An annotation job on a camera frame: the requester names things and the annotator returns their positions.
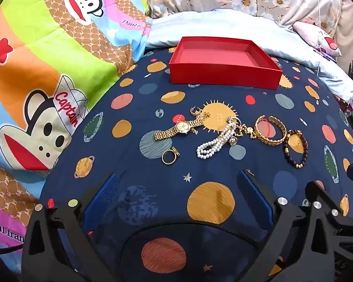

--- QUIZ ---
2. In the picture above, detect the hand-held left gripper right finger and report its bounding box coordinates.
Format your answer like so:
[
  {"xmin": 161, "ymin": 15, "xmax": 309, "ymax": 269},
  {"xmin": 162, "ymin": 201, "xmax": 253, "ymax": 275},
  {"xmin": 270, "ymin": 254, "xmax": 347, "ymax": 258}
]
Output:
[{"xmin": 237, "ymin": 169, "xmax": 312, "ymax": 282}]

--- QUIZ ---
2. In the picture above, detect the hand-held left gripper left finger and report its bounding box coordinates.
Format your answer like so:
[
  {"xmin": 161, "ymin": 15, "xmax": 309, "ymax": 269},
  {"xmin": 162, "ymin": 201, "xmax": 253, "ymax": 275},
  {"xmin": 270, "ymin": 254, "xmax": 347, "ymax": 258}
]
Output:
[{"xmin": 20, "ymin": 173, "xmax": 121, "ymax": 282}]

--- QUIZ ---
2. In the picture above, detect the dark bead bracelet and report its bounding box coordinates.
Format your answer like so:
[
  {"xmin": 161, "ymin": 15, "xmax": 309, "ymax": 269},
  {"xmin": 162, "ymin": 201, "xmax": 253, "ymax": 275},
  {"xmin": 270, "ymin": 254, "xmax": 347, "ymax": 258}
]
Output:
[{"xmin": 283, "ymin": 129, "xmax": 308, "ymax": 169}]

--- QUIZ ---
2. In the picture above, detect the white pearl bracelet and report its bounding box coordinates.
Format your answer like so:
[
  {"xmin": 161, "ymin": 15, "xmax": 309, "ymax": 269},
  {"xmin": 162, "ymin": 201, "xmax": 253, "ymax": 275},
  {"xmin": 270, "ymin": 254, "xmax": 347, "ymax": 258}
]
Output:
[{"xmin": 197, "ymin": 122, "xmax": 236, "ymax": 159}]

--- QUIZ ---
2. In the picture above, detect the textured gold bangle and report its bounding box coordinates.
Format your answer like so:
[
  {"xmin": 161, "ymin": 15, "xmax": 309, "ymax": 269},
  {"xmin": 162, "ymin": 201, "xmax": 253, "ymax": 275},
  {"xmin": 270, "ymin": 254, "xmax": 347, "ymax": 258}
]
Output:
[{"xmin": 265, "ymin": 117, "xmax": 288, "ymax": 146}]

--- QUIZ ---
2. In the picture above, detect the wide gold ring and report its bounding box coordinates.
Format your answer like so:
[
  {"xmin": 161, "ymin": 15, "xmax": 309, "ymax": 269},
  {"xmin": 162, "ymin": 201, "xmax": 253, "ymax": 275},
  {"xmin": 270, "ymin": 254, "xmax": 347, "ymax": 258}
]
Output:
[{"xmin": 162, "ymin": 150, "xmax": 177, "ymax": 165}]

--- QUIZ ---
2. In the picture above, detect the gold wristwatch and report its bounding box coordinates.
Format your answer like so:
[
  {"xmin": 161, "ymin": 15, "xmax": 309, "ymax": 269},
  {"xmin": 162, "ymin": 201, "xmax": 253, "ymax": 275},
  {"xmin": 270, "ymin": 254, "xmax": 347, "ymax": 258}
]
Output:
[{"xmin": 153, "ymin": 112, "xmax": 211, "ymax": 142}]

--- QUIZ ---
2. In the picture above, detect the red cardboard box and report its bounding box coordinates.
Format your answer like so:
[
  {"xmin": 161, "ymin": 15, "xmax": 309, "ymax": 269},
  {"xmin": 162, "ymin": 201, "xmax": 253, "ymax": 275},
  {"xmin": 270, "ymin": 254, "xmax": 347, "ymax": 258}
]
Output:
[{"xmin": 168, "ymin": 37, "xmax": 283, "ymax": 90}]

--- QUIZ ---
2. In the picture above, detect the navy planet print blanket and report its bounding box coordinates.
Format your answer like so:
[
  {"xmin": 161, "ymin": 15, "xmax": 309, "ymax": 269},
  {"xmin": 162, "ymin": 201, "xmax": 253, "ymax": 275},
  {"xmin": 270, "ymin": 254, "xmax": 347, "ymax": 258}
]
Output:
[{"xmin": 40, "ymin": 47, "xmax": 353, "ymax": 282}]

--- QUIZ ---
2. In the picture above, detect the beige cloth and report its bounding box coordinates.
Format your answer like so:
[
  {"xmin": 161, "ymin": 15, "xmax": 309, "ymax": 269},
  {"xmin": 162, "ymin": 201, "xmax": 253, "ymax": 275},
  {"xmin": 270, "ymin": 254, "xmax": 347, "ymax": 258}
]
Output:
[{"xmin": 332, "ymin": 0, "xmax": 353, "ymax": 74}]

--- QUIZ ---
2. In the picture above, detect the pink plush pillow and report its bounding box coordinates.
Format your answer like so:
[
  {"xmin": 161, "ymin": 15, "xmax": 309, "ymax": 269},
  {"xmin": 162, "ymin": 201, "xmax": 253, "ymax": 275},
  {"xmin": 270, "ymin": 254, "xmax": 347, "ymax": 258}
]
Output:
[{"xmin": 293, "ymin": 20, "xmax": 342, "ymax": 58}]

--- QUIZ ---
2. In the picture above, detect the cartoon monkey print blanket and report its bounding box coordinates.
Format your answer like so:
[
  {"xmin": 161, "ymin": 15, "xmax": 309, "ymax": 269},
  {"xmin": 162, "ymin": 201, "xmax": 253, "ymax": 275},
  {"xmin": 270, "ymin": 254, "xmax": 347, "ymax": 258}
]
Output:
[{"xmin": 0, "ymin": 0, "xmax": 153, "ymax": 271}]

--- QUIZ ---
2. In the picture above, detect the light blue quilt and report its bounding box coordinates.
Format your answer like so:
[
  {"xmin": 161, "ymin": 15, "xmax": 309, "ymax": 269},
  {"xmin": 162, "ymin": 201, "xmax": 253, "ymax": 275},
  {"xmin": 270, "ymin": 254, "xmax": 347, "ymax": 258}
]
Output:
[{"xmin": 145, "ymin": 11, "xmax": 353, "ymax": 103}]

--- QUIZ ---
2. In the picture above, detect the black cable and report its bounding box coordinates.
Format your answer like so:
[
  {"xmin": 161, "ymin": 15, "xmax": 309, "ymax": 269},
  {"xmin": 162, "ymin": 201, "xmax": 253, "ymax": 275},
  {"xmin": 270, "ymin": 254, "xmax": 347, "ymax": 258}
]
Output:
[{"xmin": 0, "ymin": 236, "xmax": 27, "ymax": 255}]

